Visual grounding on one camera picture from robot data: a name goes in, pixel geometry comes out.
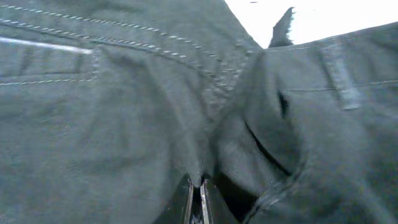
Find black shorts with white lining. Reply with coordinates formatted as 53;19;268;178
1;0;397;224

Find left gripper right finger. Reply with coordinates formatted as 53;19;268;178
200;179;239;224

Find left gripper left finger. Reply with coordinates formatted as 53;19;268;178
154;174;193;224

